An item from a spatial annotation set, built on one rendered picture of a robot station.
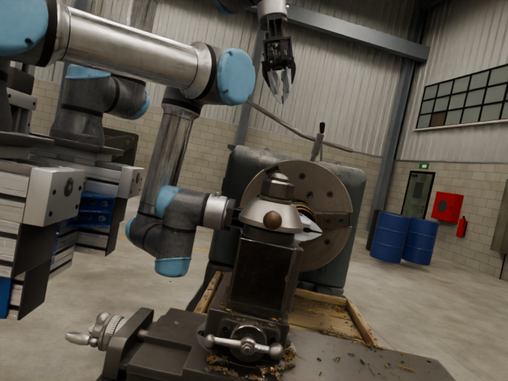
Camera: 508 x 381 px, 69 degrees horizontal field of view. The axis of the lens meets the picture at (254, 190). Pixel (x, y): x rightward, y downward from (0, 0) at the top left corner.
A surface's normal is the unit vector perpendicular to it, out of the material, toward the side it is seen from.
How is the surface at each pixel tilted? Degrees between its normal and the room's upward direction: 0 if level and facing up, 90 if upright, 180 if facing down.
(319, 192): 90
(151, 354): 0
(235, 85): 89
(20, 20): 91
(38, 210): 90
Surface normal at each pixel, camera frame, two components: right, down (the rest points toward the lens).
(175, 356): 0.20, -0.98
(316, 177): -0.04, 0.04
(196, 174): 0.21, 0.09
